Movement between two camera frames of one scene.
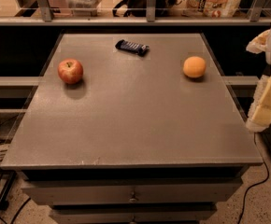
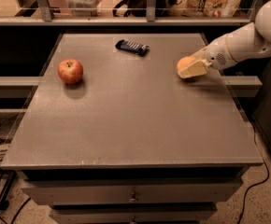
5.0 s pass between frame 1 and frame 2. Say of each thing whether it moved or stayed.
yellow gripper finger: moved
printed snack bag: stayed
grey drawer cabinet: stayed
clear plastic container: stayed
